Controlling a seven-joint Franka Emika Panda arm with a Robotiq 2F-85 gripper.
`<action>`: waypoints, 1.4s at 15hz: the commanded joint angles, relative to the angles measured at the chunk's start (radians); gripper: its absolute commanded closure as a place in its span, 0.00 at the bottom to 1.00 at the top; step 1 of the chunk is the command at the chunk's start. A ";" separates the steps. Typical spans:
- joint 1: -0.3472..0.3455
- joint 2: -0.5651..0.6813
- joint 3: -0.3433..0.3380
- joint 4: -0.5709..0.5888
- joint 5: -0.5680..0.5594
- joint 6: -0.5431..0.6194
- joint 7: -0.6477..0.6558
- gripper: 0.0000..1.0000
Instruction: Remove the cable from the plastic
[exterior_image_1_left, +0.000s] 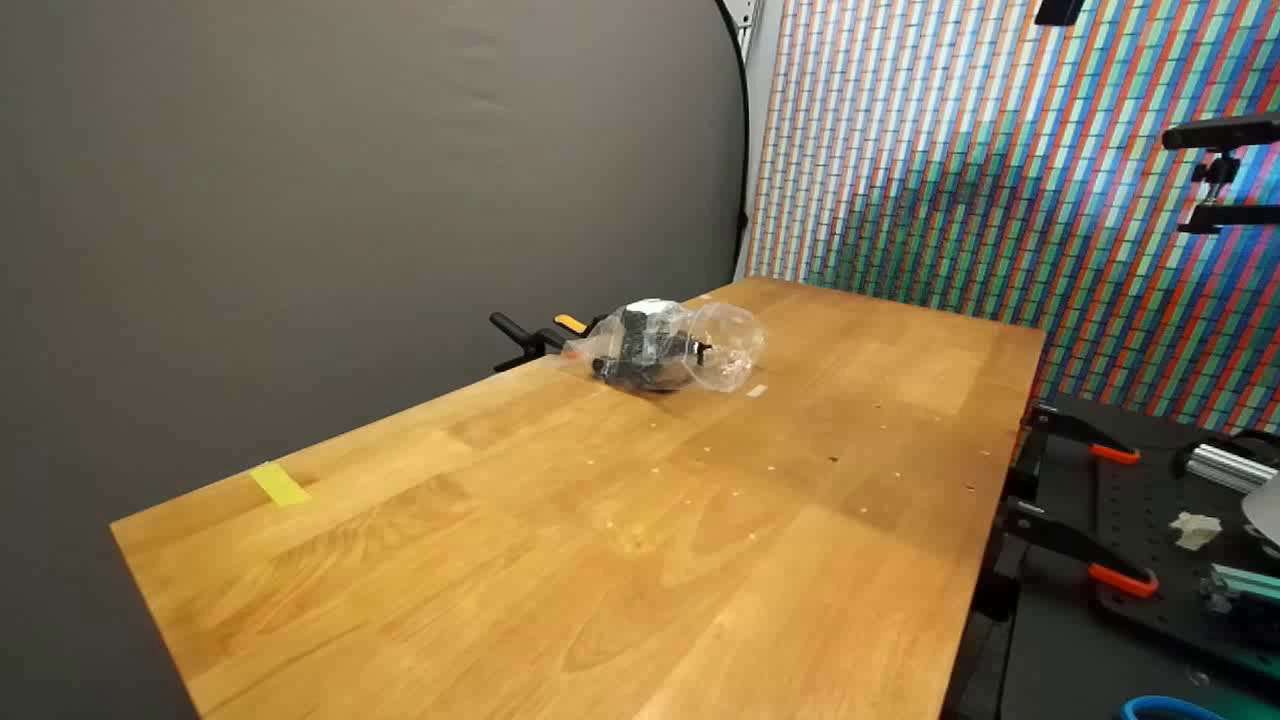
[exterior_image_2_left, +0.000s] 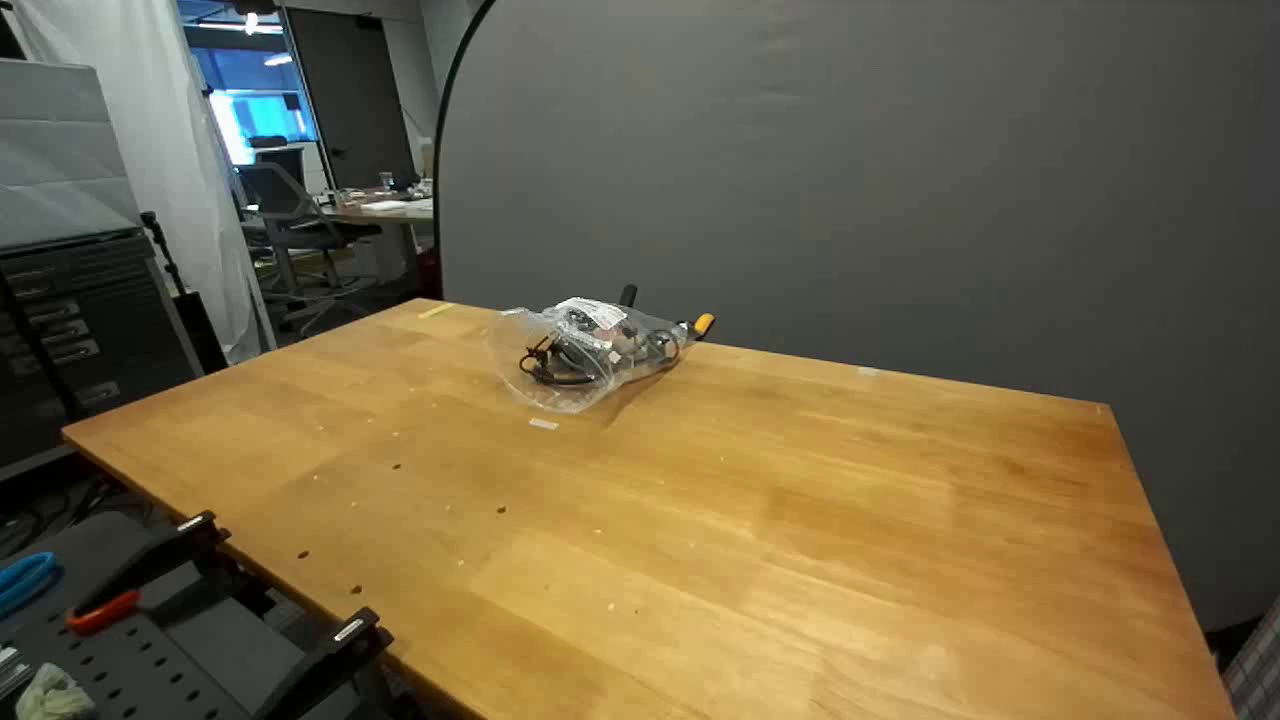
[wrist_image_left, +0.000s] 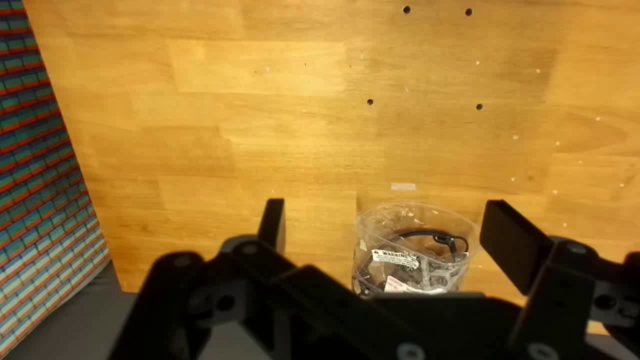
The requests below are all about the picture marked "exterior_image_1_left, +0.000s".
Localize yellow tape strip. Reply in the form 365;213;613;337
247;461;315;511

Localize black perforated side table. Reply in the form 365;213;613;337
951;397;1280;720

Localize grey round disc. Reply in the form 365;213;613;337
1236;476;1280;553

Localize black yellow table clamp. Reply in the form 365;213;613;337
483;307;594;378

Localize teal handled tool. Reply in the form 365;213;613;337
1195;561;1280;616

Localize small pale green object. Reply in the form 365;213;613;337
1169;508;1229;553

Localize white rectangular block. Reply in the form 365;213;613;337
1185;442;1280;497

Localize blue round object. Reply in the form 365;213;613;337
1116;692;1229;720

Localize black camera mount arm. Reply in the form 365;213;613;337
1162;112;1280;239

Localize black orange bar clamp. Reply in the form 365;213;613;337
986;497;1164;623
1016;400;1148;504

